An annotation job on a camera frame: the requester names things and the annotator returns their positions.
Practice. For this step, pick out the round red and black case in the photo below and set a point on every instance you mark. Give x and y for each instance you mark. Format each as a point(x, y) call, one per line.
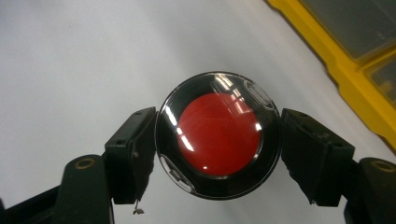
point(218, 135)

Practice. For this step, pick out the white table mat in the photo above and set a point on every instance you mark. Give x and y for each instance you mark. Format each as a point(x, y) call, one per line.
point(77, 62)

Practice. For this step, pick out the set of clear plastic drawers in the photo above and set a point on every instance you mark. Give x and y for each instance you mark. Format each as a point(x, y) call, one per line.
point(358, 25)

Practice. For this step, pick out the yellow storage organizer cabinet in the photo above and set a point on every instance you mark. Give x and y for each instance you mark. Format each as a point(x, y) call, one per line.
point(348, 71)

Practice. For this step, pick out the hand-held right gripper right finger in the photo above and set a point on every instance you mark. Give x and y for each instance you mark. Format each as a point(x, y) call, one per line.
point(314, 155)

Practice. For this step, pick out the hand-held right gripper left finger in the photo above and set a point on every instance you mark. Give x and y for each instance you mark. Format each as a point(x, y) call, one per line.
point(134, 155)

